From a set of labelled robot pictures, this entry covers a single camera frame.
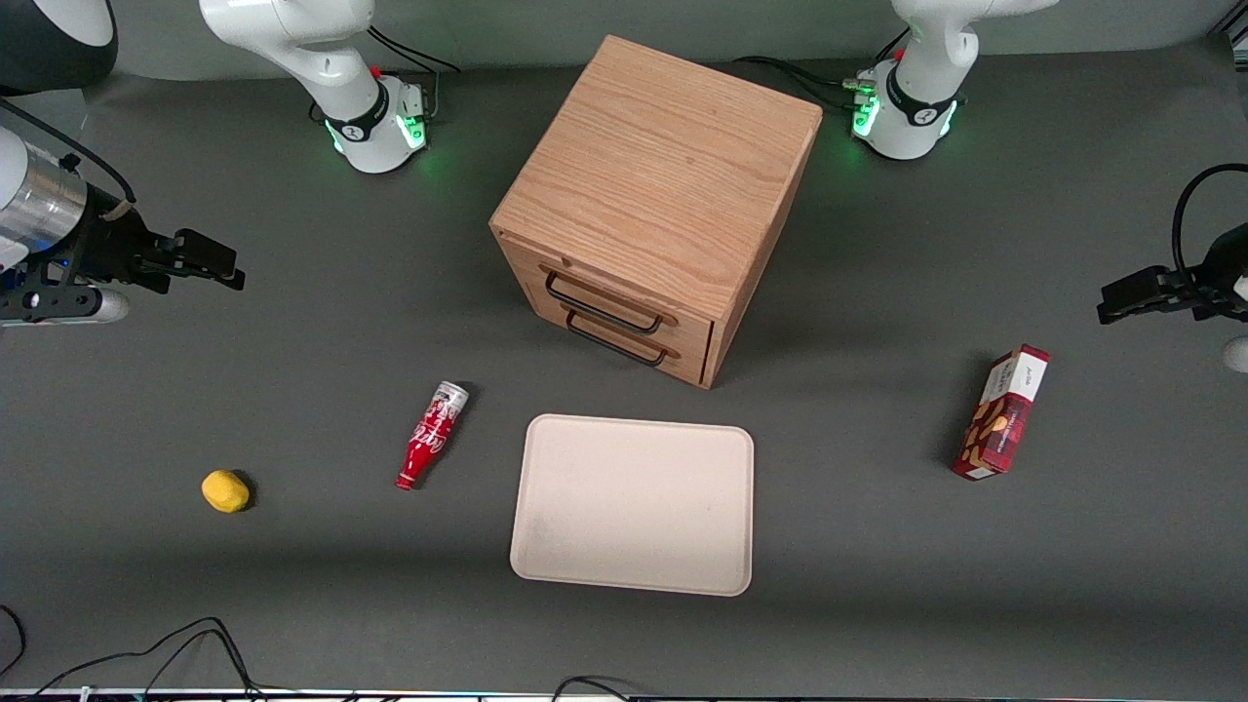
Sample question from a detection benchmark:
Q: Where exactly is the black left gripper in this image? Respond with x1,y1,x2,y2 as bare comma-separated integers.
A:
1096,222,1248,327

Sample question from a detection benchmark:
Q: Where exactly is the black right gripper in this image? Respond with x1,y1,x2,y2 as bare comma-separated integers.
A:
57,200,247,295

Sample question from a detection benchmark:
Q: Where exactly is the red coke bottle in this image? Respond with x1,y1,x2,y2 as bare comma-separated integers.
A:
395,380,471,491

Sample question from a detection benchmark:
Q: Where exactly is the beige rectangular tray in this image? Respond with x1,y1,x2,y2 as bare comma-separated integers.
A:
510,413,757,598

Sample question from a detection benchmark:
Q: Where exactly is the red cookie box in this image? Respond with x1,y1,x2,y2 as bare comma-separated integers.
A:
951,343,1052,482

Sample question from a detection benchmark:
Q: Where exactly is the yellow lemon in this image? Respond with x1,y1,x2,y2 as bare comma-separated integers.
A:
201,469,253,515

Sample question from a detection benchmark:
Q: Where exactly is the wooden drawer front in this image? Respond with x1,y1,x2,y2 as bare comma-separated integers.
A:
526,289,713,388
499,239,718,358

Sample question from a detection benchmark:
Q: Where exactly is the wooden drawer cabinet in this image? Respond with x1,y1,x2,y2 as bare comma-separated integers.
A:
489,35,824,391

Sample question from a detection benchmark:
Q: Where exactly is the black left gripper cable loop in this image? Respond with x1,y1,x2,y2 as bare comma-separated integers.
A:
1172,164,1248,286

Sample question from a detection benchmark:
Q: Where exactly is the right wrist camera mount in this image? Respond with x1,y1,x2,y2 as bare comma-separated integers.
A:
0,278,131,329

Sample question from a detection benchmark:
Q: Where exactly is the black right arm base cable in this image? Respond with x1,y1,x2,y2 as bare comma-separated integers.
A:
365,23,462,120

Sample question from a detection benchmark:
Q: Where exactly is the black arm base cable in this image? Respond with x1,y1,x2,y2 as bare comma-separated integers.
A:
731,27,914,111
365,23,462,120

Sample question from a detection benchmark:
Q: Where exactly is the black table edge cable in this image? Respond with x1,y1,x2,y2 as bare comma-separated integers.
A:
0,604,27,677
27,616,266,699
549,675,637,702

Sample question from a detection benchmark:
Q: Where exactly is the black metal drawer handle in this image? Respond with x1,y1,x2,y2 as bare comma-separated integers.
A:
565,310,673,369
544,270,667,336

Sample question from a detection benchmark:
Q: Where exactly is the black left arm base cable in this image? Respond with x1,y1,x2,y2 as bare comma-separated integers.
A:
731,27,914,111

